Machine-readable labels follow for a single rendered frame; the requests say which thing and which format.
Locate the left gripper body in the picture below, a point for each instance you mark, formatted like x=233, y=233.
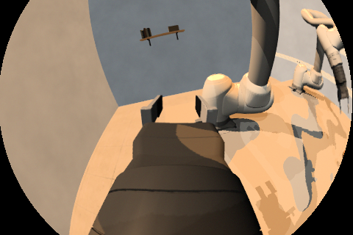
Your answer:
x=340, y=80

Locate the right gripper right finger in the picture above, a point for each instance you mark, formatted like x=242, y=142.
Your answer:
x=207, y=113

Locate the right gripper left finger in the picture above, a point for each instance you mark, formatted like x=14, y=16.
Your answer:
x=150, y=113

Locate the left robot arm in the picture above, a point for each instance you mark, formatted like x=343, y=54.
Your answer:
x=329, y=39

